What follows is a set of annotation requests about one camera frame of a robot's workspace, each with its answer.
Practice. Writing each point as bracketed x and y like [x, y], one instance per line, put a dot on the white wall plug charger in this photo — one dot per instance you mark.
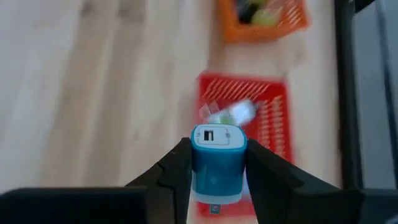
[244, 112]

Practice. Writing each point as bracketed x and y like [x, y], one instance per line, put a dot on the teal USB wall charger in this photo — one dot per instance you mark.
[217, 168]

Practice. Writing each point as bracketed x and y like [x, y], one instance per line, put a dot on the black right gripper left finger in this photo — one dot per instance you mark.
[174, 180]

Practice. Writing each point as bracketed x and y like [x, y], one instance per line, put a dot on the red plastic basket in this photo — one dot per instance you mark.
[273, 130]

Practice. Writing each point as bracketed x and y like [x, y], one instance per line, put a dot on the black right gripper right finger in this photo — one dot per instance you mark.
[273, 186]

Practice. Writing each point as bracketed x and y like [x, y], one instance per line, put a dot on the black hourglass with green sand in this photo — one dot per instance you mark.
[244, 12]

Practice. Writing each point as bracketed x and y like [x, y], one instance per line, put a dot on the orange plastic basket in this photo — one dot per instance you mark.
[236, 34]

